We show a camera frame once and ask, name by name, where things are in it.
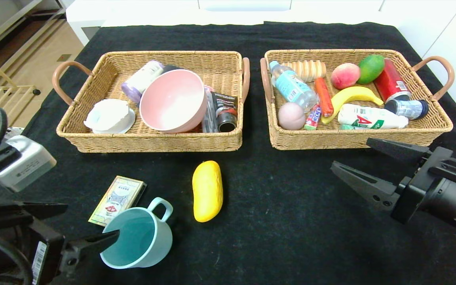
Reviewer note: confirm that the grey shelf unit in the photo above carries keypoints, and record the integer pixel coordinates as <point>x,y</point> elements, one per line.
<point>14,18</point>

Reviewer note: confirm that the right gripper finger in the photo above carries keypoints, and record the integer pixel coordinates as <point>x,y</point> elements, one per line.
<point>402,149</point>
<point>366,186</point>

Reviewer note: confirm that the pale pink peach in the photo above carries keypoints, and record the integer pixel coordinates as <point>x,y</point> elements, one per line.
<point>291,116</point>

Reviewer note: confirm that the wicker basket holding food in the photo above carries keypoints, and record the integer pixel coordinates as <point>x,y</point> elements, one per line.
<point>410,138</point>

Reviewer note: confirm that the red soda can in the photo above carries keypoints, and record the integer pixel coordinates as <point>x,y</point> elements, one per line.
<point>390,81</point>

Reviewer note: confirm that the teal plastic mug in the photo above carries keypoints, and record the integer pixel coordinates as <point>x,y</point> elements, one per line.
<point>141,241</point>

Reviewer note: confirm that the ridged bread loaf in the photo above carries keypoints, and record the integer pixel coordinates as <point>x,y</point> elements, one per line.
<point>311,69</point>

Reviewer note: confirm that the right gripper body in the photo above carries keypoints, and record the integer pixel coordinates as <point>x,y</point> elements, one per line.
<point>411,186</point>

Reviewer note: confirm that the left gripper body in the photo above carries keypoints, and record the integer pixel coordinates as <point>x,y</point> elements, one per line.
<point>45,252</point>

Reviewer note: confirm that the black packaged item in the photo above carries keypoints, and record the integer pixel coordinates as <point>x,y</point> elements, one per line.
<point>224,105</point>

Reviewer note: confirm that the water bottle blue cap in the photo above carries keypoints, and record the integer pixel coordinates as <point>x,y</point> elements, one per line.
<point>291,85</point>

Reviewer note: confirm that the playing card box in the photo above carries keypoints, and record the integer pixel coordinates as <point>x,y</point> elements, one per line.
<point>119,196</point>

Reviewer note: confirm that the red peach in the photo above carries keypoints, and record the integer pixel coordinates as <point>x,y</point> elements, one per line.
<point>345,76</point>

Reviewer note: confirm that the pink bowl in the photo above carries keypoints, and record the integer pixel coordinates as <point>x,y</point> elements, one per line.
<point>172,102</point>

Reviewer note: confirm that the wicker basket holding pink bowl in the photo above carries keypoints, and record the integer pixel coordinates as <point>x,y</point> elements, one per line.
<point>152,144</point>

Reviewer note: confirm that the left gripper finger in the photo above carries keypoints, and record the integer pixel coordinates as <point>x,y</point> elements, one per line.
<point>42,209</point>
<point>89,247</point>

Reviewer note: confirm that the orange sausage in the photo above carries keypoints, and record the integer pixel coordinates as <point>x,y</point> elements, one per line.
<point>323,97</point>

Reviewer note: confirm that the small silver jar black cap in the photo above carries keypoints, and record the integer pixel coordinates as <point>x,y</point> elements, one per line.
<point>408,109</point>

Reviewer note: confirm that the white ceramic dish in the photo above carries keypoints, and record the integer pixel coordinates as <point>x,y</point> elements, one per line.
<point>109,116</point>

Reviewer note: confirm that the white milk drink bottle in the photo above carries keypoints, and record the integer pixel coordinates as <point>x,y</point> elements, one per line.
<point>370,118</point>

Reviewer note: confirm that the white bottle purple cap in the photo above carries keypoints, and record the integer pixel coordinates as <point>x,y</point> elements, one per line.
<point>143,80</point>

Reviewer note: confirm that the white cabinet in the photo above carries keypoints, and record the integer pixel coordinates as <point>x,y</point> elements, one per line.
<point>133,12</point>

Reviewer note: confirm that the yellow banana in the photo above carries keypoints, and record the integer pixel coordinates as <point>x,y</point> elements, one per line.
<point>350,95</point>

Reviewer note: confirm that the yellow mango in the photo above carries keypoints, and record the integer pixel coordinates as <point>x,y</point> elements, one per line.
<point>207,192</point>

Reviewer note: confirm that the black table cloth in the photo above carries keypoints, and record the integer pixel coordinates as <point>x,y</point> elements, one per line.
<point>251,217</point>

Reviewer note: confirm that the red candy pack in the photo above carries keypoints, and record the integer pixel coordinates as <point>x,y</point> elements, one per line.
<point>312,118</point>

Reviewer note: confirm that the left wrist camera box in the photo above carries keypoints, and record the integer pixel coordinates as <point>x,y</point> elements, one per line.
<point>26,164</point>

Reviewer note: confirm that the green mango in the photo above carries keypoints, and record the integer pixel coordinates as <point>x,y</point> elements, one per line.
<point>371,68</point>

